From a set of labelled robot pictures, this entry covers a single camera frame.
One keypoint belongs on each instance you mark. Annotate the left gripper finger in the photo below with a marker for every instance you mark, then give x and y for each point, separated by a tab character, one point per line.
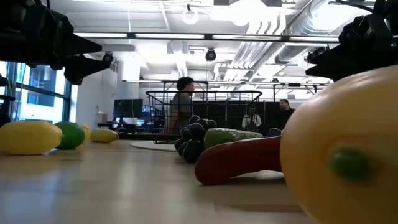
84	68
85	45

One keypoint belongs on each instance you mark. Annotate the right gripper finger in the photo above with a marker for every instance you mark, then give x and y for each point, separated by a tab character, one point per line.
342	74
348	57

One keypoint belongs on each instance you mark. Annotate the yellow-orange mango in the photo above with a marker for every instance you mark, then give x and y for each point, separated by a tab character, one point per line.
348	124

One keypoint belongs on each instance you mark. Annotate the small yellow lemon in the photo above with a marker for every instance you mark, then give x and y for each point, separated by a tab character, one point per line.
87	133

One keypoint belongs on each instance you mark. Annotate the green lime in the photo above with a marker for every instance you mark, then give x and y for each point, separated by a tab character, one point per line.
72	135

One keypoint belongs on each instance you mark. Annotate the large yellow lemon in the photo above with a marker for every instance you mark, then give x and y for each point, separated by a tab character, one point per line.
28	138

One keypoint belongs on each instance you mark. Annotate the green cucumber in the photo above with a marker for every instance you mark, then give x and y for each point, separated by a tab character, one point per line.
227	136

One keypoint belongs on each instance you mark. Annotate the dark purple grape bunch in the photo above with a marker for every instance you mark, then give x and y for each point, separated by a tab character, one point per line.
194	146

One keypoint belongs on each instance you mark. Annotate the red chili pepper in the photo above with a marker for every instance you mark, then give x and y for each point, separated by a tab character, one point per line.
236	158

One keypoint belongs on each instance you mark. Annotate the black ceiling spotlight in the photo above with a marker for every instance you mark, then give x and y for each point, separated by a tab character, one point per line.
314	54
108	58
210	55

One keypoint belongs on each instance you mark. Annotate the cardboard box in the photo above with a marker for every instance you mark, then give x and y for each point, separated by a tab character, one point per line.
101	118

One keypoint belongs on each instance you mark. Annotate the black computer monitor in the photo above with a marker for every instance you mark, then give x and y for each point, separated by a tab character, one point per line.
127	108

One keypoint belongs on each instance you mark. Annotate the person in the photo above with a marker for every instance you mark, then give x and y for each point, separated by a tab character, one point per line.
182	105
252	119
286	113

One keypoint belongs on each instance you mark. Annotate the overhead light bar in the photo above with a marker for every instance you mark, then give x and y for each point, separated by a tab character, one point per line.
168	36

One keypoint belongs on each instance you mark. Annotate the blue chair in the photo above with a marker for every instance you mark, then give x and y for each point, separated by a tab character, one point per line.
275	132

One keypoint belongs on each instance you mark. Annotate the white round plate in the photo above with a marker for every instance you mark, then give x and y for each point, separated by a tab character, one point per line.
152	146

